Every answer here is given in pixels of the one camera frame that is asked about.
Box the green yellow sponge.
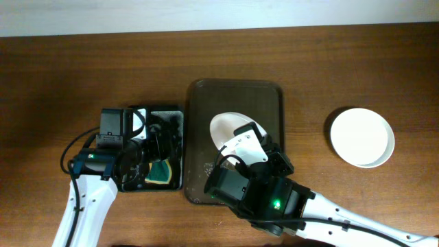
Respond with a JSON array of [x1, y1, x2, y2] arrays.
[[145, 160, 172, 185]]

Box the white plate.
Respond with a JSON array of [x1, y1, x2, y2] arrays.
[[210, 112, 267, 150], [329, 108, 396, 169]]

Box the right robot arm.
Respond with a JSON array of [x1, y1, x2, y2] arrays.
[[204, 122, 438, 246]]

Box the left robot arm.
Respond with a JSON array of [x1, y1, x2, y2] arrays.
[[53, 106, 184, 246]]

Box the black soapy water tray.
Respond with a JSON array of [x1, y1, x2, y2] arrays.
[[118, 104, 185, 192]]

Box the brown plastic serving tray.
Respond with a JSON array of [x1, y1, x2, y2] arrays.
[[183, 79, 285, 205]]

